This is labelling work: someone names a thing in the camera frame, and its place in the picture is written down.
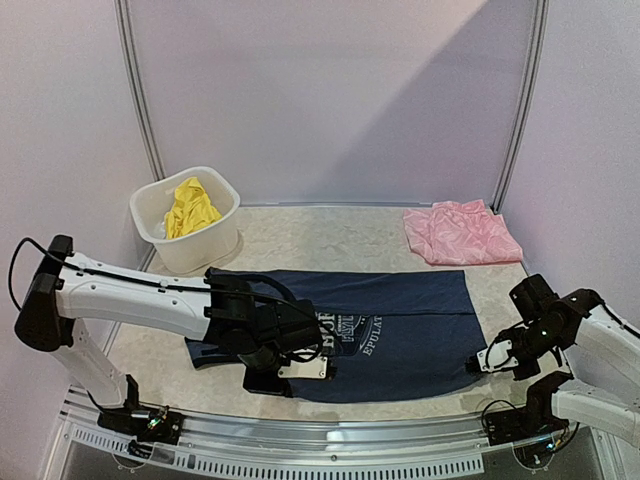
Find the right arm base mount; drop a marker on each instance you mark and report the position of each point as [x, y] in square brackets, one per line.
[503, 423]

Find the white plastic laundry basket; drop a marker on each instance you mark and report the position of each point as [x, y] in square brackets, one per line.
[150, 203]

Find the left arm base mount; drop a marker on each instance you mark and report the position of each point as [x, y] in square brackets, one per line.
[147, 424]

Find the dark blue garment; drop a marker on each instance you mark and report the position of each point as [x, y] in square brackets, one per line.
[396, 336]

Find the left aluminium frame post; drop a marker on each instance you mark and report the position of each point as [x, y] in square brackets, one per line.
[135, 81]

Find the aluminium front rail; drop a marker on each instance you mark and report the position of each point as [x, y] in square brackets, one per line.
[224, 447]

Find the aluminium frame post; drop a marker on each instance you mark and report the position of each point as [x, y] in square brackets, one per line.
[135, 81]
[523, 107]

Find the right aluminium frame post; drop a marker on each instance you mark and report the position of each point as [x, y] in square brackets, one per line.
[523, 107]

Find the pink patterned shorts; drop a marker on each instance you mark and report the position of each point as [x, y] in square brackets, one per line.
[460, 234]

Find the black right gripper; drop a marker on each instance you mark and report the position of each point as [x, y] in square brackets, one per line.
[473, 364]

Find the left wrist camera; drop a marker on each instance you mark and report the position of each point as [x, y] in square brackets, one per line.
[318, 368]

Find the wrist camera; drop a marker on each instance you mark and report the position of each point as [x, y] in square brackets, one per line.
[318, 368]
[496, 357]

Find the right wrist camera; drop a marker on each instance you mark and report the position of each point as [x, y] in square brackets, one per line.
[496, 357]

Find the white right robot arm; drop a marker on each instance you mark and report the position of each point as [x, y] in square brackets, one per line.
[598, 385]

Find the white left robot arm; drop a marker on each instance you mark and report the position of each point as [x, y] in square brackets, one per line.
[251, 316]

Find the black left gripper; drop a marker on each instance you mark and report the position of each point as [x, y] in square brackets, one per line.
[253, 383]

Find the yellow garment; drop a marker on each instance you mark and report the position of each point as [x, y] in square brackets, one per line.
[191, 211]

